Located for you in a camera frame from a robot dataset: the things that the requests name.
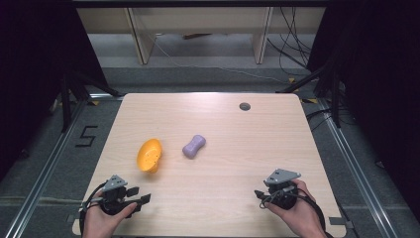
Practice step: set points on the person's right hand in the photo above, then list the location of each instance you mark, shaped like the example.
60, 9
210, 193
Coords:
298, 214

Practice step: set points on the grey round table grommet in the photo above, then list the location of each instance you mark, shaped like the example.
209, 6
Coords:
244, 106

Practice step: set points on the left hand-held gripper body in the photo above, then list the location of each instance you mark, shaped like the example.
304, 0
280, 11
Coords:
114, 196

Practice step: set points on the purple soap bar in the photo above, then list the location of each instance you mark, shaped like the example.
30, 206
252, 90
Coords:
194, 146

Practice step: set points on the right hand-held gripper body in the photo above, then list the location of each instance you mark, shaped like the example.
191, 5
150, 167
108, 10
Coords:
281, 193

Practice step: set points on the yellow black tape piece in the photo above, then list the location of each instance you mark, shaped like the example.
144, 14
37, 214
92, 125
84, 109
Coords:
310, 100
291, 80
94, 102

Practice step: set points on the dark curtain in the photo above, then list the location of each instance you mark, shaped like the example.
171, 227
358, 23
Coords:
379, 82
36, 66

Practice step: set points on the aluminium floor rail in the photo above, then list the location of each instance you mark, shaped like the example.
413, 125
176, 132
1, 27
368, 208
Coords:
49, 165
356, 168

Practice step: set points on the grey floor bracket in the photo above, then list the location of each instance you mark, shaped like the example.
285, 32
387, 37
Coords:
340, 222

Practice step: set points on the black metal stand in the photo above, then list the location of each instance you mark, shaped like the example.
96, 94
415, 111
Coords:
334, 92
66, 99

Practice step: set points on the person's left hand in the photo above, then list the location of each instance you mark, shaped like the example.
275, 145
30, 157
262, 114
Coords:
102, 221

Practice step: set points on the orange soap dish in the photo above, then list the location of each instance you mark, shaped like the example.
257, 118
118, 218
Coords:
149, 155

